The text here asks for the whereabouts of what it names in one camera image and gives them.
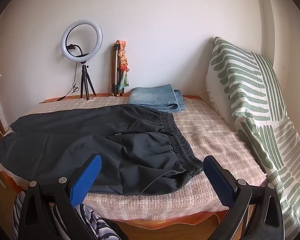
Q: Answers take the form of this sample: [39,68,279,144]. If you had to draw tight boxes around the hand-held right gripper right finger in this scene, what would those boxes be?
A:
[203,155,285,240]

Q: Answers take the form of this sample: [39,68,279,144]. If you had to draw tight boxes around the folded blue jeans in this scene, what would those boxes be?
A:
[128,84,186,112]

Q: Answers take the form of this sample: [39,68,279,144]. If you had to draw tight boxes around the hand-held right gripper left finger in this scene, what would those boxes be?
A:
[17,154,102,240]

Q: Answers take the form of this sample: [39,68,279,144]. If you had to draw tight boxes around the green striped white cushion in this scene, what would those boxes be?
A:
[205,37,300,240]

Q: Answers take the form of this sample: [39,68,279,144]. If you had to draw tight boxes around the black pants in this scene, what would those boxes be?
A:
[0,104,203,196]

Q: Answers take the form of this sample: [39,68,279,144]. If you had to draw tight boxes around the pink checked blanket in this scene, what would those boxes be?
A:
[0,96,268,222]

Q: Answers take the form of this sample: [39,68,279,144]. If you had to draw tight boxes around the ring light on black tripod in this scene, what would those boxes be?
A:
[61,20,104,101]

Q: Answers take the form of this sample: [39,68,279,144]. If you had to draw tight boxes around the folded silver tripod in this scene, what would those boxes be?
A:
[111,44,125,97]

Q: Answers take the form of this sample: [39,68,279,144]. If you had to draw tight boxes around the orange bed sheet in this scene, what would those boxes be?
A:
[0,93,230,230]

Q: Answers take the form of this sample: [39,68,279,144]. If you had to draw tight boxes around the black white striped cloth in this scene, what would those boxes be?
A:
[12,192,124,240]

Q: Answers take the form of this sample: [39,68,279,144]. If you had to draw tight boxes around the colourful puppet figurine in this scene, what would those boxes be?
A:
[116,39,130,91]

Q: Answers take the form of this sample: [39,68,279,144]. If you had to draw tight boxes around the black ring light cable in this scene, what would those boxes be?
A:
[39,62,81,104]

